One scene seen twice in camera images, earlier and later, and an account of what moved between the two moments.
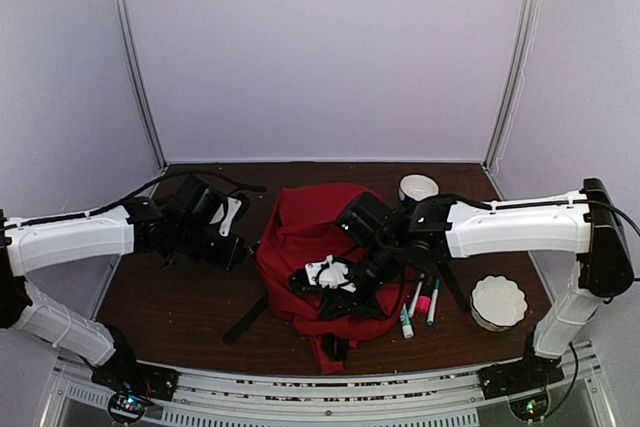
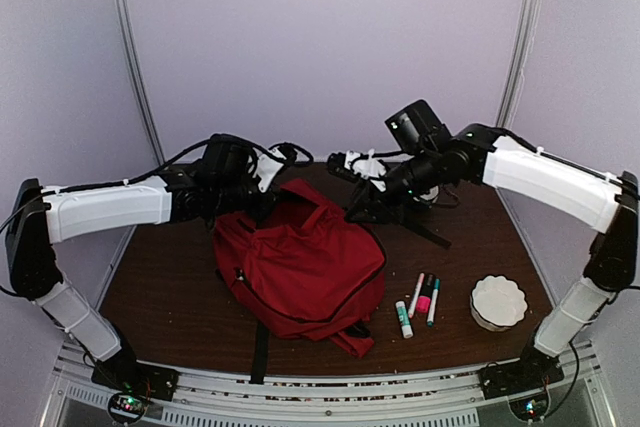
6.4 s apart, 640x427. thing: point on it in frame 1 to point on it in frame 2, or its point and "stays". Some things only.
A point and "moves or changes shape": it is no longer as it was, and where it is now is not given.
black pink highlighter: (423, 302) stays
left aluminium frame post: (132, 50) stays
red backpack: (300, 224) moves or changes shape
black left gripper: (228, 255) to (260, 210)
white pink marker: (415, 297) stays
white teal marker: (430, 320) stays
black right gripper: (368, 308) to (372, 201)
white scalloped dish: (497, 303) stays
